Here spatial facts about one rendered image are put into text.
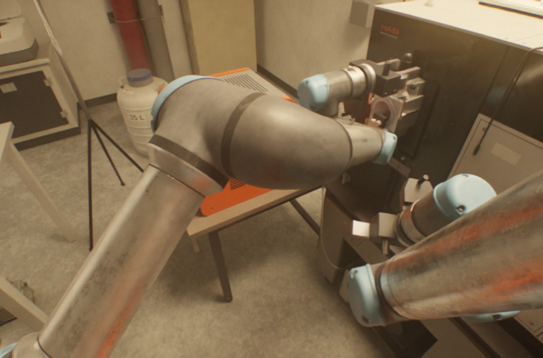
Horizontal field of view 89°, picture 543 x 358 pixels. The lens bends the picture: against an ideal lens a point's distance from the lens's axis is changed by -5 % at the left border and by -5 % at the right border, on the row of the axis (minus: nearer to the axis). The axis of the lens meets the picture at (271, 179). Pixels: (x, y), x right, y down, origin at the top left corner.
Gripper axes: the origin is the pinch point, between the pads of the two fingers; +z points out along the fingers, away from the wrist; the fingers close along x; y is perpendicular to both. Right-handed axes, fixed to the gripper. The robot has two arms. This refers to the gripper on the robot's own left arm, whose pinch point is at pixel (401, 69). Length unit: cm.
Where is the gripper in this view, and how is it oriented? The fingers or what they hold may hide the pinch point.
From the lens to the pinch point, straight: 88.9
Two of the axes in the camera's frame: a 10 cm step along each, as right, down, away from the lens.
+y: -0.2, -7.5, -6.6
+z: 8.7, -3.4, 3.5
